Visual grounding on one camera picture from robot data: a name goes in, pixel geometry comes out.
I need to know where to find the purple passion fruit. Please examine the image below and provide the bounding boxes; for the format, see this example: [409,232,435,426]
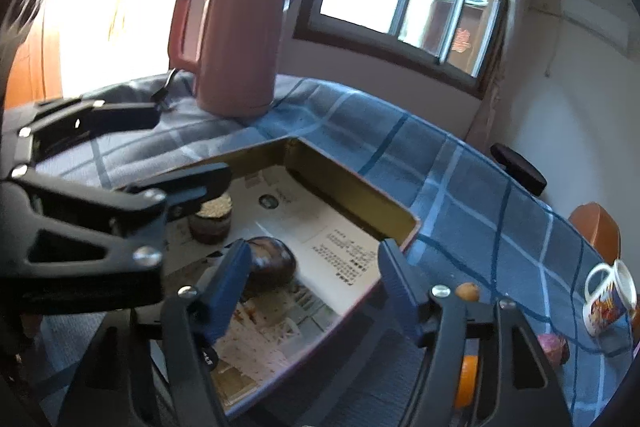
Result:
[537,333,570,367]

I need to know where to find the orange tangerine middle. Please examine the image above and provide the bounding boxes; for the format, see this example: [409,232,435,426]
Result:
[454,355,478,409]

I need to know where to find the orange wooden chair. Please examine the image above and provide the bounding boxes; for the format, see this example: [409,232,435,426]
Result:
[568,202,622,265]

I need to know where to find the small brown longan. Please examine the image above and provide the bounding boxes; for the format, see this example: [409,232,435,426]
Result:
[454,282,480,303]

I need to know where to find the dark brown round fruit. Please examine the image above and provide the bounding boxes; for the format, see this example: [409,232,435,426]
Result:
[245,236,297,295]

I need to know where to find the brown cut log piece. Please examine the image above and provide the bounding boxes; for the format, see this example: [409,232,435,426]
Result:
[188,193,233,244]

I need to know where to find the blue plaid tablecloth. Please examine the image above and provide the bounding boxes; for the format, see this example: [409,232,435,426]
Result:
[39,74,633,426]

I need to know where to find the dark round stool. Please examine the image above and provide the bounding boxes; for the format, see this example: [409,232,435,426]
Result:
[489,143,547,197]

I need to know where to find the white cartoon printed mug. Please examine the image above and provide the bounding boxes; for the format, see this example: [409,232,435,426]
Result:
[582,259,638,337]

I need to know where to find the black kettle power cable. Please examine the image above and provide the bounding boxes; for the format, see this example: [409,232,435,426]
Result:
[150,67,182,113]

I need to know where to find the pink electric kettle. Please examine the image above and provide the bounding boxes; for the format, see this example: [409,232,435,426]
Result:
[168,0,290,118]

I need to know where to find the white air conditioner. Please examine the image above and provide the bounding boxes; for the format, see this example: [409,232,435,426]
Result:
[560,0,629,54]

